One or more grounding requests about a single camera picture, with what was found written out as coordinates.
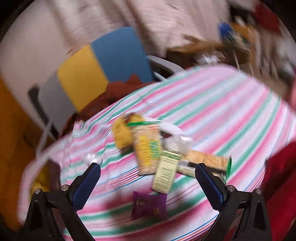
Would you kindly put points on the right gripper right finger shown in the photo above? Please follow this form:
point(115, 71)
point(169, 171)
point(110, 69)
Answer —
point(242, 215)

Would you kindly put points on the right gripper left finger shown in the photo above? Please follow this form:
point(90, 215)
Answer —
point(50, 212)

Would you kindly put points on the long cracker packet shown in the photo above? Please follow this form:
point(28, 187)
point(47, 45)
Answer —
point(219, 166)

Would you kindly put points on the green white small carton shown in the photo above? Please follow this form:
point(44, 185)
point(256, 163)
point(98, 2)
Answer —
point(165, 172)

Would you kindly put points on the purple snack packet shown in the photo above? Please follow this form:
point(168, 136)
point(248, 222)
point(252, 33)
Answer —
point(144, 205)

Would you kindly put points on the clear plastic bag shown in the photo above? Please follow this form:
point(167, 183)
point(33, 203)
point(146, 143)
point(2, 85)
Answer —
point(178, 143)

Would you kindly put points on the yellow knit sock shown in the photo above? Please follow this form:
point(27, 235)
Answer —
point(122, 134)

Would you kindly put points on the Weidan cracker packet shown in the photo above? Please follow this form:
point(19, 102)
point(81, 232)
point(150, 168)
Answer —
point(146, 145)

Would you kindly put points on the gold metal tin box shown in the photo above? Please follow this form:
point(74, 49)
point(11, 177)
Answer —
point(48, 178)

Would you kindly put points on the operator red clothing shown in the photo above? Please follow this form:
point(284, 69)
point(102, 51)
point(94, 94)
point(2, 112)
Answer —
point(277, 220)

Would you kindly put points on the striped pink green bedsheet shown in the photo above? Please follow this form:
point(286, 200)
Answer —
point(225, 112)

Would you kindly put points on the rust brown cloth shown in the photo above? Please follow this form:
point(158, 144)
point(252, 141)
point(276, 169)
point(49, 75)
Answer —
point(114, 92)

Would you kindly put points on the wooden desk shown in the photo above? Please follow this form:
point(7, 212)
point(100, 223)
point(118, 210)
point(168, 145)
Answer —
point(186, 55)

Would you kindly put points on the grey yellow blue chair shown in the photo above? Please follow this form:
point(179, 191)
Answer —
point(113, 57)

